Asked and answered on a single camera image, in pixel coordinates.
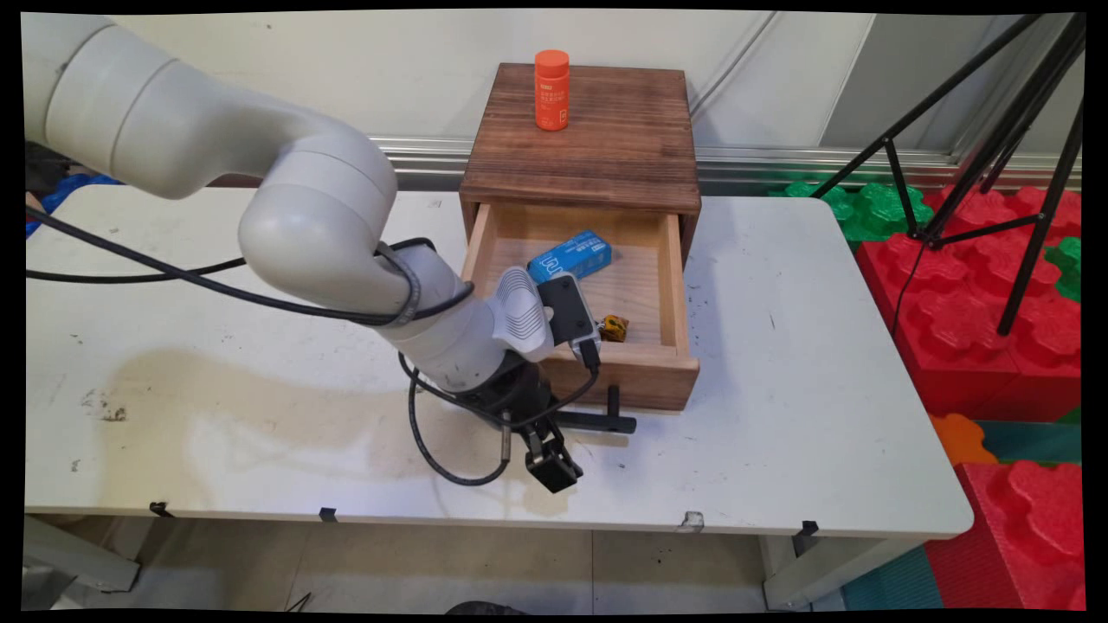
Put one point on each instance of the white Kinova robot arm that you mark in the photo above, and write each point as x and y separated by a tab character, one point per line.
320	225

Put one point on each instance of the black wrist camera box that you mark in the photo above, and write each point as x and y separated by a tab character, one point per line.
567	311

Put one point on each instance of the white table leg frame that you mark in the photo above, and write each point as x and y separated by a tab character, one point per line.
822	571
78	558

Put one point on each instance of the white ribbed camera mount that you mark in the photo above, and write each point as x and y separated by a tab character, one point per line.
519	311

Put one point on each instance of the orange plastic bottle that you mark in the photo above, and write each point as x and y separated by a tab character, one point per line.
552	91

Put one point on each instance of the large red foam block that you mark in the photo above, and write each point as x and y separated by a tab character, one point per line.
961	329

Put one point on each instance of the small yellow brown toy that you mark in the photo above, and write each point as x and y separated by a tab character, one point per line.
615	328

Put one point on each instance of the small green foam block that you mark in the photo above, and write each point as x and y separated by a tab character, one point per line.
1066	264

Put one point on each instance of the black tripod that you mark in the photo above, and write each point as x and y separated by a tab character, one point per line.
1030	112

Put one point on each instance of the blue cardboard box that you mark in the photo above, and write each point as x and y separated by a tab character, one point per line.
571	255

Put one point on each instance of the blue foam piece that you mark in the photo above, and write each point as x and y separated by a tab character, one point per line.
74	186

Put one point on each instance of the silver metal wall rail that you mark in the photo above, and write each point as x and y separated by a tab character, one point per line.
762	160

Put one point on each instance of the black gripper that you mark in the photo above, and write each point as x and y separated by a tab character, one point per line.
515	398

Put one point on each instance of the teal foam mat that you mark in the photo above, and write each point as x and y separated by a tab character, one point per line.
1030	437

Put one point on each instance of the orange foam piece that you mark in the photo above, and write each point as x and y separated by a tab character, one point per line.
956	437

